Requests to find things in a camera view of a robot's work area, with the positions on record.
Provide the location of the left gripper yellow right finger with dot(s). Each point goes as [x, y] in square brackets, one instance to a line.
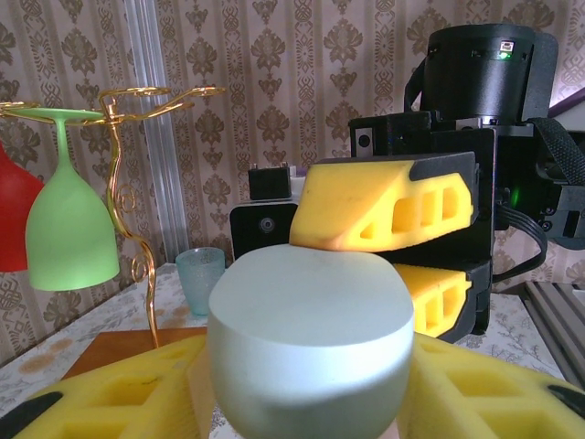
[493, 402]

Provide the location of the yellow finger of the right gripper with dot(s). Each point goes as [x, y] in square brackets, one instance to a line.
[434, 283]
[347, 201]

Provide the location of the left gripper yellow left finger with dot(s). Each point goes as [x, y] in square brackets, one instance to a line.
[105, 402]

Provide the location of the mint green earbud charging case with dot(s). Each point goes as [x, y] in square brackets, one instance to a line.
[311, 329]

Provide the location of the floral table cover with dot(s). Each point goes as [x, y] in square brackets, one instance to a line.
[114, 311]

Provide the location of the pale teal plastic cup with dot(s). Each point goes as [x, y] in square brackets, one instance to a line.
[198, 283]

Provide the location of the green plastic wine glass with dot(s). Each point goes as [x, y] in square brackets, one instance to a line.
[68, 238]

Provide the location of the red plastic wine glass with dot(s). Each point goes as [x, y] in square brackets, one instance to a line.
[13, 219]

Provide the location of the aluminium table side rail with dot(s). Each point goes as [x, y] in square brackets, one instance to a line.
[557, 320]

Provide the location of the aluminium frame post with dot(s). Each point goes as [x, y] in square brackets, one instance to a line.
[146, 114]

